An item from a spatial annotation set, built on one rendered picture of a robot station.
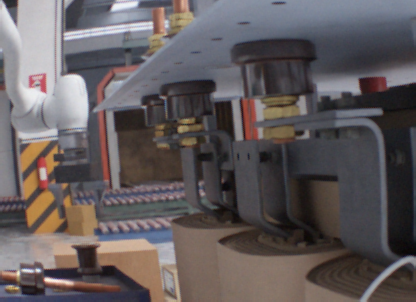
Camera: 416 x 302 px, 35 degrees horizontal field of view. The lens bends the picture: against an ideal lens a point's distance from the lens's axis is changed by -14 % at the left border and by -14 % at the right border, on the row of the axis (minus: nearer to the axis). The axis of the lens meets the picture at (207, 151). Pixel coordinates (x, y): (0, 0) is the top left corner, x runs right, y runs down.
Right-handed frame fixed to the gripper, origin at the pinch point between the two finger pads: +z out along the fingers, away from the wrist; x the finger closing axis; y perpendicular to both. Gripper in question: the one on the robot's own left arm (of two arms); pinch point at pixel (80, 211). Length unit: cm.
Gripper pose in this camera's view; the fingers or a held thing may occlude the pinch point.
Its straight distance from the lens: 201.0
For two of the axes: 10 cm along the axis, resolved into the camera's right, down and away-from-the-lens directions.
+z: 0.9, 10.0, 0.1
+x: -9.4, 0.8, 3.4
